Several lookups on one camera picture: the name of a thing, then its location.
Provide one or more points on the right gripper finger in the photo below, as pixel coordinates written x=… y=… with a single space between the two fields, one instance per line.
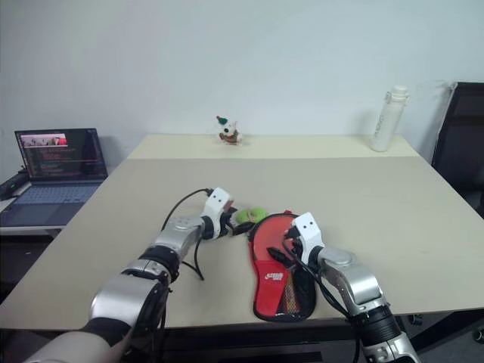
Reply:
x=280 y=255

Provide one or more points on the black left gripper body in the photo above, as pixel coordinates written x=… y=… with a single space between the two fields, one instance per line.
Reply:
x=228 y=223

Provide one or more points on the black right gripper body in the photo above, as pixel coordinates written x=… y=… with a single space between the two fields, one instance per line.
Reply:
x=296 y=251

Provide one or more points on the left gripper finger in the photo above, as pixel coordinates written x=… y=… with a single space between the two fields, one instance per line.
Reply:
x=238 y=231
x=242 y=225

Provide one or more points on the green fuzzy charm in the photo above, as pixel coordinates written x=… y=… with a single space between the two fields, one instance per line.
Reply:
x=251 y=215

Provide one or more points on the red table tennis paddle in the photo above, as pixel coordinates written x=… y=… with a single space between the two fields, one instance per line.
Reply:
x=270 y=234

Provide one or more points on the black and red paddle case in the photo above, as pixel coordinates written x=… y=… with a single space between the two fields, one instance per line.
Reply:
x=268 y=298

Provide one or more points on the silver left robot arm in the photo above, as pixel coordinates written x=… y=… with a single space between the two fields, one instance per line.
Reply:
x=121 y=295

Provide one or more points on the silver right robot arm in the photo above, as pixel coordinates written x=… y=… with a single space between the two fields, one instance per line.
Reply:
x=359 y=280

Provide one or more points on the small plush dog toy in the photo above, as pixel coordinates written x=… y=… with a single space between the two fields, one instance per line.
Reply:
x=228 y=132

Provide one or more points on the white water bottle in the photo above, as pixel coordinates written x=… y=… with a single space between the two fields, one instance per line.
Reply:
x=383 y=125

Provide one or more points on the open grey laptop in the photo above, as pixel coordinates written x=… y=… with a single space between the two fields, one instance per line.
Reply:
x=60 y=151

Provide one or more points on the black office chair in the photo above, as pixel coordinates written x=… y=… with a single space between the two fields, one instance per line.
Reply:
x=465 y=151

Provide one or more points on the black box device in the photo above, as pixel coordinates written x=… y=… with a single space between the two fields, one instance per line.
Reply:
x=11 y=187

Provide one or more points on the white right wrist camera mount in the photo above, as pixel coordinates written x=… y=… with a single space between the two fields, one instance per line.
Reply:
x=308 y=230

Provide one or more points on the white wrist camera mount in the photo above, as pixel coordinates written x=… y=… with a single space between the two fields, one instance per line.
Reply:
x=308 y=230
x=217 y=198

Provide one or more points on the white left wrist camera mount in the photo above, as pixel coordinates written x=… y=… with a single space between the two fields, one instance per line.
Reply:
x=217 y=198

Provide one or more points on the black table frame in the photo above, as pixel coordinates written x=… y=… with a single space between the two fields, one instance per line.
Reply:
x=246 y=340

